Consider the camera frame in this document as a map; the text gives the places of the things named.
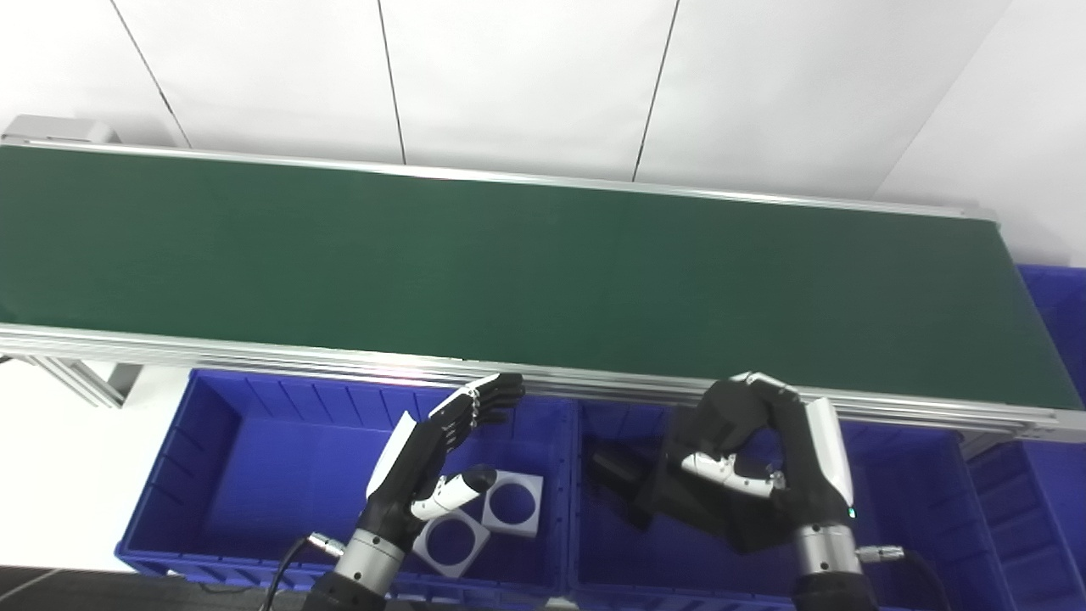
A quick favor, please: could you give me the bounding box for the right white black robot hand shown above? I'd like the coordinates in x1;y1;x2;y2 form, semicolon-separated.
679;371;858;531

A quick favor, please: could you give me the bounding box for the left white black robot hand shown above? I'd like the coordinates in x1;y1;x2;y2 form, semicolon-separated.
361;372;527;552

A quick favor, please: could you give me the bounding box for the black cylinder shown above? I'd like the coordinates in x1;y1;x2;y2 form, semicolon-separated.
588;441;654;531
635;407;794;554

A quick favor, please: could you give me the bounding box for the blue bin with black parts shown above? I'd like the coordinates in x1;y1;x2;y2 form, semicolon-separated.
567;399;1019;611

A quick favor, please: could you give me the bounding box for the green conveyor belt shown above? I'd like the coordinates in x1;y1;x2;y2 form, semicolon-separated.
0;144;1061;410
0;115;1086;442

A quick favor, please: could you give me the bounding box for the blue bin with white parts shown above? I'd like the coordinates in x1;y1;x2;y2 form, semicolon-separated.
115;367;578;603

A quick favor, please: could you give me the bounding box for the empty blue bin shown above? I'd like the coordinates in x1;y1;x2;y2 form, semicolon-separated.
963;265;1086;611

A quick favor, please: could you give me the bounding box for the aluminium conveyor support leg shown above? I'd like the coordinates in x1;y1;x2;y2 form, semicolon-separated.
0;355;141;408

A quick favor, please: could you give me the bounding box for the grey conveyor end housing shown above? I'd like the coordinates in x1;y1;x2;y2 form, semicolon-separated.
0;115;120;145

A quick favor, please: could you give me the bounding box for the white square plate with hole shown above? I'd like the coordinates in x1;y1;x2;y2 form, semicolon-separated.
413;507;493;580
482;469;544;538

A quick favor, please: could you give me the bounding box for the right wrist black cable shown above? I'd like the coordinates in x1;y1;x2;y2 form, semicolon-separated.
855;546;955;611

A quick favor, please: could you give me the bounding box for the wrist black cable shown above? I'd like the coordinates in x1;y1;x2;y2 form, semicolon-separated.
855;546;955;611
259;533;347;611

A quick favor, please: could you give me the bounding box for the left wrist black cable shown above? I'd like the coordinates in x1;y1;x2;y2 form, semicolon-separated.
259;533;347;611

